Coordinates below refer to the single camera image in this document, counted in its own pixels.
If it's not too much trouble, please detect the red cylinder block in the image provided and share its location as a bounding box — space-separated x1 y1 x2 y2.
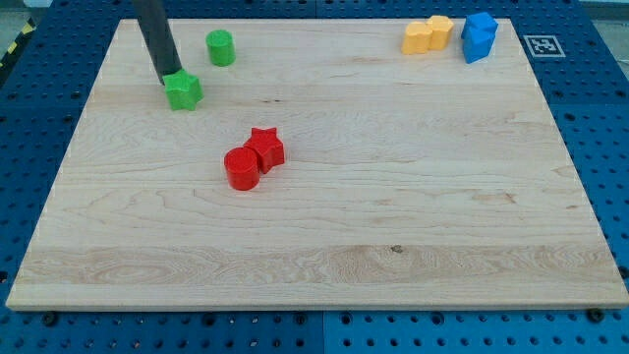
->
224 147 259 191

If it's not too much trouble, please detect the green cylinder block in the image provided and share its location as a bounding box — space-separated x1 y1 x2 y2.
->
205 29 236 67

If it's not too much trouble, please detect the wooden board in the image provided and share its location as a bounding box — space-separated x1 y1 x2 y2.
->
7 19 628 312

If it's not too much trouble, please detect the red star block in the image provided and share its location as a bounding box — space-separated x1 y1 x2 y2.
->
244 127 285 174

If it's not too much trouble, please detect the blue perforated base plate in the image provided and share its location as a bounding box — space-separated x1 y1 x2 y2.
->
1 0 628 353

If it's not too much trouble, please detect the blue block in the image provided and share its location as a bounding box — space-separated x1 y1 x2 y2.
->
461 12 498 39
463 28 495 64

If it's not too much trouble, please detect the yellow heart block right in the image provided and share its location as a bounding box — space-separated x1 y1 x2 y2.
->
427 15 454 50

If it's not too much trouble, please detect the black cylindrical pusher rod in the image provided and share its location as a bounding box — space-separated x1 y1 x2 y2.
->
132 0 182 86

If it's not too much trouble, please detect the blue block rear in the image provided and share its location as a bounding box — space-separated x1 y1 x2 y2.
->
461 12 498 39

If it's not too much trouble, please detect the white fiducial marker tag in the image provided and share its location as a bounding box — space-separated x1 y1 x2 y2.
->
524 34 565 58

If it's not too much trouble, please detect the yellow heart block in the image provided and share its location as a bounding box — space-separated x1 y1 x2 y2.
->
427 15 454 50
401 22 433 55

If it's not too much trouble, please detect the green star block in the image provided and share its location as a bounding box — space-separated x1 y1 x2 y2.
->
162 69 203 111

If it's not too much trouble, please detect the yellow heart block left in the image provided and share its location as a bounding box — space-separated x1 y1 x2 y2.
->
401 22 433 55

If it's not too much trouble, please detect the blue block front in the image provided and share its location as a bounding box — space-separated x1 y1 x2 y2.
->
463 28 495 64

